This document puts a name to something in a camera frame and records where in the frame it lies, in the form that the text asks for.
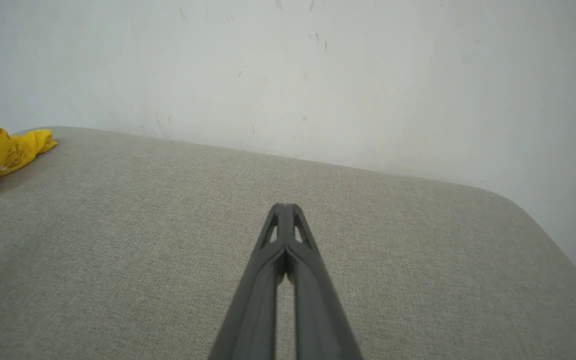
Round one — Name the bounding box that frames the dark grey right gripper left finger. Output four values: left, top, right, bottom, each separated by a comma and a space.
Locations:
208, 203, 287, 360

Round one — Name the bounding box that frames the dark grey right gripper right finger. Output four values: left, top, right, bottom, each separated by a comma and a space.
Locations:
286, 203, 365, 360

